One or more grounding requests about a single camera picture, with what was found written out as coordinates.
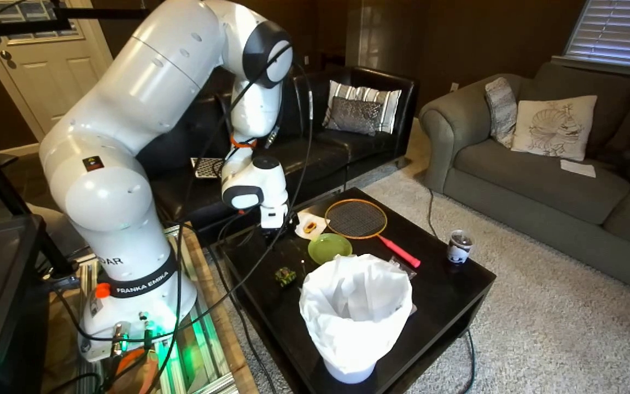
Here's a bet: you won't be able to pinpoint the small drink can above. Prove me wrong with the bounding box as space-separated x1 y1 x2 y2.
443 230 474 267

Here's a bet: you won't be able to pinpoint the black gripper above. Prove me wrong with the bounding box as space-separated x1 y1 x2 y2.
256 203 293 264

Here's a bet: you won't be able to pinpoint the tablet with white border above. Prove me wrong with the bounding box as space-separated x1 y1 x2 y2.
191 156 228 183

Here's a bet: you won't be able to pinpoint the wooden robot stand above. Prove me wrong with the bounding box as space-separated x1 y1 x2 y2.
36 224 259 394

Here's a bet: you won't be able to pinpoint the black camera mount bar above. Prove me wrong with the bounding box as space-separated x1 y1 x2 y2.
0 0 153 39

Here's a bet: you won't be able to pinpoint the green ball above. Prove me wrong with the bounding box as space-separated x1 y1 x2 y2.
305 232 355 267

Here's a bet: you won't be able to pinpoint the white panel door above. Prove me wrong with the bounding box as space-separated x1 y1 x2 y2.
0 0 116 141

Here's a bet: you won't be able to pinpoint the window blinds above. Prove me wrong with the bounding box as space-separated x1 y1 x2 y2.
562 0 630 78

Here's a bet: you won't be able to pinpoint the small green toy car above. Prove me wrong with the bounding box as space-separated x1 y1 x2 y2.
274 266 299 289

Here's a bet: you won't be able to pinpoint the gray fabric sofa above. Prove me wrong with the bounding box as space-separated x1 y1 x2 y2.
418 62 630 303

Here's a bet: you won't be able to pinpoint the black floor cable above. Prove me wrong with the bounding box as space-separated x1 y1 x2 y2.
422 184 442 242
456 329 479 394

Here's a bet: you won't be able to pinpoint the black coffee table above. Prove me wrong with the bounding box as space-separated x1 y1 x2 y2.
210 187 499 394

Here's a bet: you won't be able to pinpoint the gray white patterned pillow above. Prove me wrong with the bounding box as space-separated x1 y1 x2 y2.
484 75 521 151

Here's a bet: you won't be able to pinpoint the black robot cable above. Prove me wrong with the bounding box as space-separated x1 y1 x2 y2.
51 43 316 394

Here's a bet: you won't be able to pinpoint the white striped pillow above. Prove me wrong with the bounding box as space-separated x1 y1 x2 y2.
321 80 404 139

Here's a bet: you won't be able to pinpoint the white paper sheet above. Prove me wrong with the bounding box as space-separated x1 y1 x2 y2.
557 157 600 183

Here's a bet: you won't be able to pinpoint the black leather sofa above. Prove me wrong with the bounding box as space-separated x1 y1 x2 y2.
135 65 420 237

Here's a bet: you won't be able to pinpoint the round mesh racket red handle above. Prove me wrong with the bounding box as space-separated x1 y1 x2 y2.
321 198 425 271

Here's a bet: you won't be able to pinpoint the cream printed pillow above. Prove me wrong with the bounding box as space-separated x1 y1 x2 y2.
510 95 600 165

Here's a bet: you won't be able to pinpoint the white bin with bag liner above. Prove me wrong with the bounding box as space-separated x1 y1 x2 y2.
297 253 420 387

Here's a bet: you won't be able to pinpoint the shiny gray pillow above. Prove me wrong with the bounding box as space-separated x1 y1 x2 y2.
321 96 385 141

